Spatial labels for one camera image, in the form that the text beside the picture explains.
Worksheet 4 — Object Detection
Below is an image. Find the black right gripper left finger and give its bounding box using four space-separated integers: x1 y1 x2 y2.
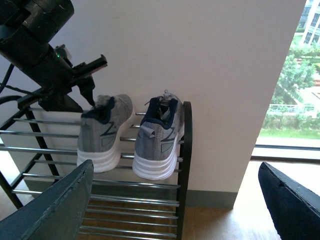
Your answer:
0 159 94 240

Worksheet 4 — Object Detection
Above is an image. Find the black metal shoe rack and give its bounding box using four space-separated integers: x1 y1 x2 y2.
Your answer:
0 96 193 240

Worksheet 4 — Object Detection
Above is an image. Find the grey knit sneaker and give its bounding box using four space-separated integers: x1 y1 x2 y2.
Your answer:
132 91 185 181
76 94 136 173

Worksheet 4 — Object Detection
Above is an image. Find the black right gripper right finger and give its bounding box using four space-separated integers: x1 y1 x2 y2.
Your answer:
258 162 320 240

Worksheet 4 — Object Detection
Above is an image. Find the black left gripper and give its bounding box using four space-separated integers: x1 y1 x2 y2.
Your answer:
17 44 107 113

